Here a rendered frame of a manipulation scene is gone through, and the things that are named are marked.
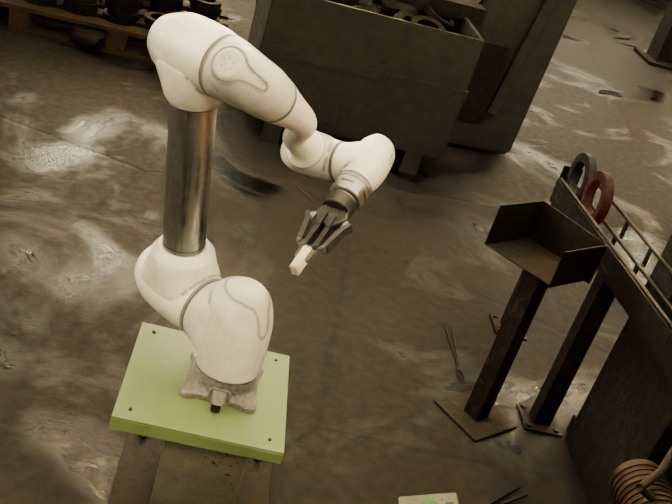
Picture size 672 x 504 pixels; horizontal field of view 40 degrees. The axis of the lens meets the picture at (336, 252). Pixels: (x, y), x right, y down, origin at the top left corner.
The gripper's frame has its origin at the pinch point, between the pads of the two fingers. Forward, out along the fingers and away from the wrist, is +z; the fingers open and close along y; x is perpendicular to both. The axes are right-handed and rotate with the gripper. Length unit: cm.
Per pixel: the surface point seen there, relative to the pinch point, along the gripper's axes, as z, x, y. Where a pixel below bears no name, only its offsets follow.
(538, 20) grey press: -277, 137, -49
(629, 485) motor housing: 2, 42, 80
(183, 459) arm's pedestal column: 44, 31, -14
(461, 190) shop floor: -187, 178, -54
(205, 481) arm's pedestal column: 44, 39, -10
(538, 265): -62, 56, 34
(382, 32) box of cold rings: -196, 96, -94
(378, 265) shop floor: -91, 126, -45
